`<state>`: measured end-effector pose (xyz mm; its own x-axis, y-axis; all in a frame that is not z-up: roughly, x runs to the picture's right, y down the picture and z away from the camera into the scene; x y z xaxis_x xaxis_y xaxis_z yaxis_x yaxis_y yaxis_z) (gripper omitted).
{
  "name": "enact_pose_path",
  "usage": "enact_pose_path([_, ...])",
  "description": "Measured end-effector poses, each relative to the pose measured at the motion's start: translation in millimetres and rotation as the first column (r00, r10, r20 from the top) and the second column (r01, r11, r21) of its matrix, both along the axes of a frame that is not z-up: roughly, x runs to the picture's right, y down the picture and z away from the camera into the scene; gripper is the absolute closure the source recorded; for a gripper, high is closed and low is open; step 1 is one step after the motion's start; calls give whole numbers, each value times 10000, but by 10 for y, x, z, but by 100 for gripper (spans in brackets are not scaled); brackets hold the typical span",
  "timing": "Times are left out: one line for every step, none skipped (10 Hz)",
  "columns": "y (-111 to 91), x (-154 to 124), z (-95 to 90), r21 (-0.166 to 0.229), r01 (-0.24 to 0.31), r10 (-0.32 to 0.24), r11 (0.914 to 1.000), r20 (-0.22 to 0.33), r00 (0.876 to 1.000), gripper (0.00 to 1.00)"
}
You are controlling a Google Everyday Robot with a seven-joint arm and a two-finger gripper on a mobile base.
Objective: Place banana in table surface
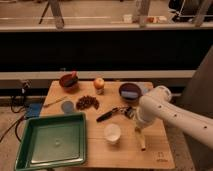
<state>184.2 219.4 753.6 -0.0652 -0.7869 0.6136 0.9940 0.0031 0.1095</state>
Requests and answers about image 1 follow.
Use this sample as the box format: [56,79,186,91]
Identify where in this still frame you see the wooden table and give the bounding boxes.
[41,81,175,169]

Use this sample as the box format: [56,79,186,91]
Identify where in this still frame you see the wooden spoon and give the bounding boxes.
[43,96,67,108]

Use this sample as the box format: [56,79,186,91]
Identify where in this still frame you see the grey round lid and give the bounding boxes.
[61,101,74,114]

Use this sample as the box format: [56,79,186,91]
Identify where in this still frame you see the blue box on floor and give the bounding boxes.
[25,103,42,118]

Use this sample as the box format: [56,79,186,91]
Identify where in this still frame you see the white cup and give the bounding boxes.
[104,124,121,144]

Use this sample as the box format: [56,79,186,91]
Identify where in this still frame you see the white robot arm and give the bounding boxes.
[135,86,213,149]

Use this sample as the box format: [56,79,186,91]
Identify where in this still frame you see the black cables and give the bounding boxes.
[0,81,32,143]

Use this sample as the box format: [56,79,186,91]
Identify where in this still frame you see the green plastic tray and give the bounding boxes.
[14,113,87,171]

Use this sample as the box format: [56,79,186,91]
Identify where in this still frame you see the orange apple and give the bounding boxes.
[93,78,105,89]

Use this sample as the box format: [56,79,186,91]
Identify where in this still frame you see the red bowl with utensil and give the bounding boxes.
[59,71,78,88]

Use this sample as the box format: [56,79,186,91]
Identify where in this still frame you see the dark bowl with sponge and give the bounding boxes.
[119,83,142,101]

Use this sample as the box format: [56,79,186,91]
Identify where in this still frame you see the black handled knife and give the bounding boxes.
[96,107,128,122]

